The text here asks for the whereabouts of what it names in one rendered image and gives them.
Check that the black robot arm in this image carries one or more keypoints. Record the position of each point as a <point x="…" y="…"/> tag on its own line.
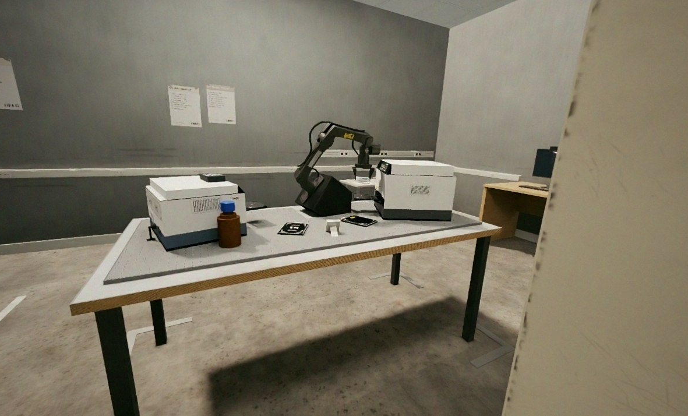
<point x="324" y="141"/>

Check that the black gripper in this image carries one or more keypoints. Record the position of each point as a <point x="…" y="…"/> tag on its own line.
<point x="363" y="163"/>

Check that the brown bottle with blue cap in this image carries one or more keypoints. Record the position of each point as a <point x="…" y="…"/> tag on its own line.
<point x="228" y="224"/>

